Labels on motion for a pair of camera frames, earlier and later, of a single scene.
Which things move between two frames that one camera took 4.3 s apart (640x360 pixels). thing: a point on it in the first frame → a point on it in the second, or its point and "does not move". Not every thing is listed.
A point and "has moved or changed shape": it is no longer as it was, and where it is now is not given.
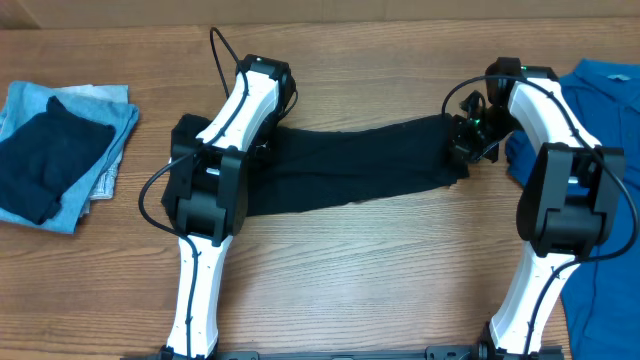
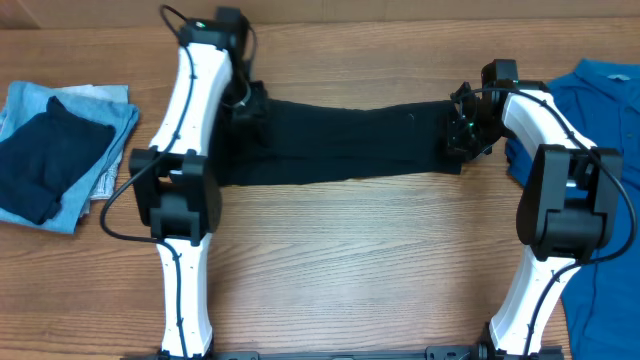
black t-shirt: x=311 y=163 has moved or changed shape
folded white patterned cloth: x=107 y=92 does not move
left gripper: x=269 y=152 → x=255 y=107
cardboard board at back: x=90 y=14 does not move
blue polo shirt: x=601 y=299 does not move
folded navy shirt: x=41 y=158 does not move
